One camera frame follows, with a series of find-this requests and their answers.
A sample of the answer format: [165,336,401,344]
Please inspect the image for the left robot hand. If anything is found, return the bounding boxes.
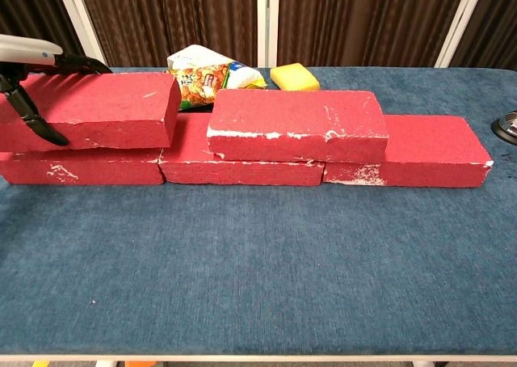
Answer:
[0,33,114,147]

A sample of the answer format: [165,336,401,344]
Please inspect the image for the red brick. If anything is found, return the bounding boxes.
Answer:
[158,113,326,188]
[0,71,182,153]
[322,115,494,189]
[0,147,166,186]
[206,88,390,165]

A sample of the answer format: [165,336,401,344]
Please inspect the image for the metal bowl at edge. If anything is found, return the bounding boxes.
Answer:
[490,110,517,146]

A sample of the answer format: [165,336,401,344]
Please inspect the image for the brown pleated partition panel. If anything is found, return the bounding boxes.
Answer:
[276,0,472,68]
[76,0,259,68]
[0,0,88,75]
[450,0,517,71]

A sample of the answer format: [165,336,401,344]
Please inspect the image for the green orange snack bag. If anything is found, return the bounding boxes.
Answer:
[166,63,231,112]

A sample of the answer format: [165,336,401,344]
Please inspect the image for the white yellow snack bag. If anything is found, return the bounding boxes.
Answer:
[166,44,268,91]

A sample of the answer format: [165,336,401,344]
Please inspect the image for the yellow sponge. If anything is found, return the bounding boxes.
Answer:
[269,62,322,92]

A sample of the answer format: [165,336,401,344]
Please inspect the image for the blue felt table cover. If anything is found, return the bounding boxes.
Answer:
[0,66,517,358]

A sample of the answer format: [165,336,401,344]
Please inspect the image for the white partition post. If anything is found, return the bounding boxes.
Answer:
[54,0,108,68]
[255,0,280,68]
[434,0,492,68]

